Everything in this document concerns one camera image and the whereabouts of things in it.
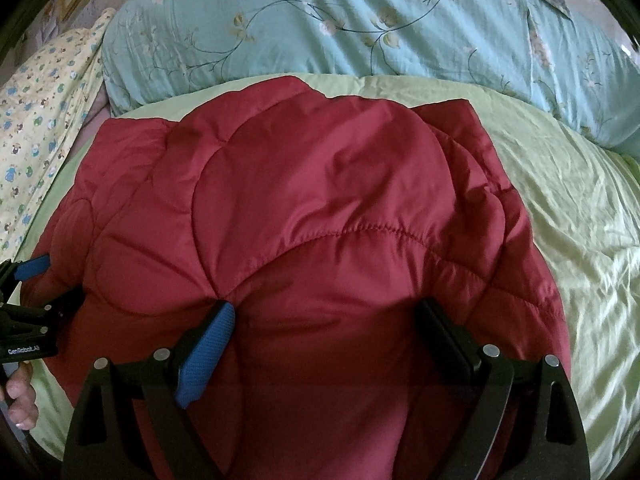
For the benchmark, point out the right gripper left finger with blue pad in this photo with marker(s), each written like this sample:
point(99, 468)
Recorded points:
point(105, 440)

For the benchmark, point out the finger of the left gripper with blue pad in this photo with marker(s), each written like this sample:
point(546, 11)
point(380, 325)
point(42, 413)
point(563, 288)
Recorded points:
point(12, 273)

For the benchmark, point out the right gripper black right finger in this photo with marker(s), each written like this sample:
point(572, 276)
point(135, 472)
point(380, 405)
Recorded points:
point(528, 405)

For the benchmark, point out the red quilted jacket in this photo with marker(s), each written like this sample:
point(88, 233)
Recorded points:
point(322, 221)

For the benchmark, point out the person's left hand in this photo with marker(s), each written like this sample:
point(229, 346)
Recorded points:
point(17, 391)

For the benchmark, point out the yellow patterned quilt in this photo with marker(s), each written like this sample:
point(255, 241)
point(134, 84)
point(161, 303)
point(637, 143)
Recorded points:
point(44, 105)

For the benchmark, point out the light blue floral quilt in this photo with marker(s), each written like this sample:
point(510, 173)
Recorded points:
point(156, 49)

